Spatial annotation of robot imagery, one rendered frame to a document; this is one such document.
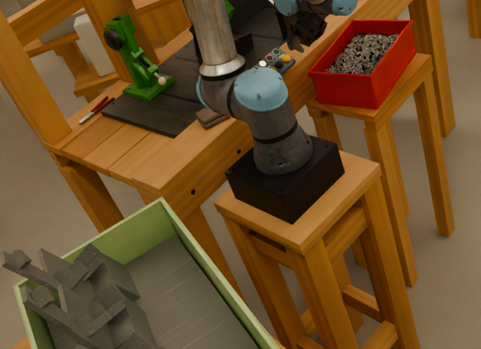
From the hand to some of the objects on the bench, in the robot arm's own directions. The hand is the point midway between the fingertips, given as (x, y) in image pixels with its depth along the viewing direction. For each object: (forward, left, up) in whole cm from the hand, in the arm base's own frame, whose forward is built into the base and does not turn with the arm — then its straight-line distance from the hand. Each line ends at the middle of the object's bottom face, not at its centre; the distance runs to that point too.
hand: (290, 45), depth 195 cm
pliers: (+56, +50, -9) cm, 75 cm away
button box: (+6, +6, -12) cm, 15 cm away
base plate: (+38, -8, -10) cm, 40 cm away
